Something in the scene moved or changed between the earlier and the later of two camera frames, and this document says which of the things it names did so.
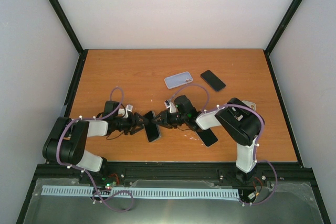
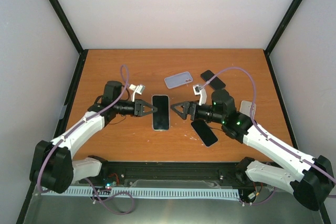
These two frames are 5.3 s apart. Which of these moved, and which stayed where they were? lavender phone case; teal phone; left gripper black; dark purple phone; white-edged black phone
Moved: left gripper black; teal phone
Stayed: dark purple phone; white-edged black phone; lavender phone case
